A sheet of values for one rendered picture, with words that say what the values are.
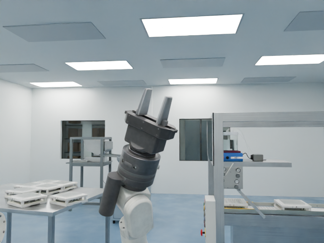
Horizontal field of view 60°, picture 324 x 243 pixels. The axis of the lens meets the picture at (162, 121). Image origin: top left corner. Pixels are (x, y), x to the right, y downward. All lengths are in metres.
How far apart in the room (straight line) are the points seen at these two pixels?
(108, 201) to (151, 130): 0.18
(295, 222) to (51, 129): 7.03
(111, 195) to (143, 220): 0.10
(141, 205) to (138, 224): 0.05
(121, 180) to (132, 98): 7.19
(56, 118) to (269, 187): 6.05
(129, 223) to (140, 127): 0.21
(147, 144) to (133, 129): 0.05
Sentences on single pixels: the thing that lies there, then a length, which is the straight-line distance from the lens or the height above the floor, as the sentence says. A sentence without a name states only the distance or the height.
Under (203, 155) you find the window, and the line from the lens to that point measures 7.64.
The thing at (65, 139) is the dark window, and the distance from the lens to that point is 8.44.
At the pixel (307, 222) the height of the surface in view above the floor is 0.78.
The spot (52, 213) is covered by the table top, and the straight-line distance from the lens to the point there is 2.57.
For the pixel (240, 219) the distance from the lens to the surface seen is 2.64.
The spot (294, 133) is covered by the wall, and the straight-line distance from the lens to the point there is 7.94.
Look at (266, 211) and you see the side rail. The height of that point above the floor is 0.86.
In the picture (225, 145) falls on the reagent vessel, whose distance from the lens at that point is 2.58.
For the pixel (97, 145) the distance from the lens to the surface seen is 5.93.
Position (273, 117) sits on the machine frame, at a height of 1.61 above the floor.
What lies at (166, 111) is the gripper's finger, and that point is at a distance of 0.59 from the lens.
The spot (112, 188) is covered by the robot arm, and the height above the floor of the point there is 1.37.
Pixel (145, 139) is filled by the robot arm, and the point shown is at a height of 1.48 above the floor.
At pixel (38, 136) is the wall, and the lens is 8.72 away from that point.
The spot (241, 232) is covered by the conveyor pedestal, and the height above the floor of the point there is 0.66.
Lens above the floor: 1.48
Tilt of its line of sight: 3 degrees up
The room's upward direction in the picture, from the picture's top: straight up
